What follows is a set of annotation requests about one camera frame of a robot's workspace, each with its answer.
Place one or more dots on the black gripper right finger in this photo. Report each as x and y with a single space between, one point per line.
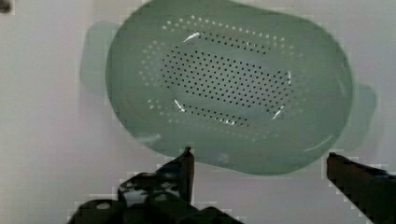
371 190

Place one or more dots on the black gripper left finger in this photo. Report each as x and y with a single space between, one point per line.
159 197

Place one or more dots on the green plastic strainer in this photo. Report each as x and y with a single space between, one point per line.
248 89

